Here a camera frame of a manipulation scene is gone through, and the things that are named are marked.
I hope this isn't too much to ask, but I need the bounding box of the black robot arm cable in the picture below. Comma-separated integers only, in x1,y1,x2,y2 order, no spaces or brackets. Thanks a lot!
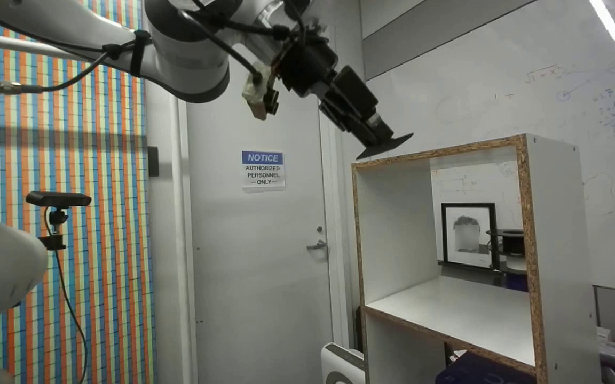
0,0,294,96

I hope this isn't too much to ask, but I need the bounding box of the blue box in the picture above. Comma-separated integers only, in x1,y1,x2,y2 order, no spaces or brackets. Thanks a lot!
434,349,539,384

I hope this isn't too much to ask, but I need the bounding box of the white particleboard shelf unit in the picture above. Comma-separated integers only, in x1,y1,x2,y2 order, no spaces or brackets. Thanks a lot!
350,131,604,384

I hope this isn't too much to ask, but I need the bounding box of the white round air purifier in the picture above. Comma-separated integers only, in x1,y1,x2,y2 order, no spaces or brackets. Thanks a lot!
318,339,368,384

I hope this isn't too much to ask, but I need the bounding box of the stack of filament spools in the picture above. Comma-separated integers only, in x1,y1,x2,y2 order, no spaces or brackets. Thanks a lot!
494,226,529,291

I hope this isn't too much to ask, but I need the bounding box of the metal door handle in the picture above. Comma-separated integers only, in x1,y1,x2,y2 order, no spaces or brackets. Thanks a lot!
306,224,330,255

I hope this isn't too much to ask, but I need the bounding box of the white door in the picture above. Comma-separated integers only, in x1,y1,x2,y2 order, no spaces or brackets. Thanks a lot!
183,66,341,384

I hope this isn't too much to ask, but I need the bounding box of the colourful striped wall panel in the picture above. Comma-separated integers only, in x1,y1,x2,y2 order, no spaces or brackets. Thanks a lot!
0,0,159,384

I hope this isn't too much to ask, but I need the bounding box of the blue notice sign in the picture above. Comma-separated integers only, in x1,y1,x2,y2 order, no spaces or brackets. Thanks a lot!
240,146,289,191

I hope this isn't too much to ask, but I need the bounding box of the black object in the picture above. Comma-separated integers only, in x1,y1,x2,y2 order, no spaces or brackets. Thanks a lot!
354,130,417,161

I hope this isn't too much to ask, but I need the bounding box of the black camera on stand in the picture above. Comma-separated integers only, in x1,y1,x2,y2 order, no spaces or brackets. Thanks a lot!
24,188,95,251

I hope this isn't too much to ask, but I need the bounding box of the ceiling light strip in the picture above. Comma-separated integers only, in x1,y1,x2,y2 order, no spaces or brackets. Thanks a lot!
588,0,615,62

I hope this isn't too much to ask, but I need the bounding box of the beige wrist camera mount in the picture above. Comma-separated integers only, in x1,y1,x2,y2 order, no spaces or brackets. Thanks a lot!
242,64,282,122

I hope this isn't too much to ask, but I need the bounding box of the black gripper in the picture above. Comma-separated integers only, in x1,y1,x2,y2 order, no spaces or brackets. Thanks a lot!
276,24,398,149

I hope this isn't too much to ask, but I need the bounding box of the framed portrait picture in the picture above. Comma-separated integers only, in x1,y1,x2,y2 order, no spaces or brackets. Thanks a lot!
439,200,500,271

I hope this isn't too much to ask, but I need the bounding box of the black camera cable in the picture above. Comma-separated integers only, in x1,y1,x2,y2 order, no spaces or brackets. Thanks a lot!
51,248,95,384

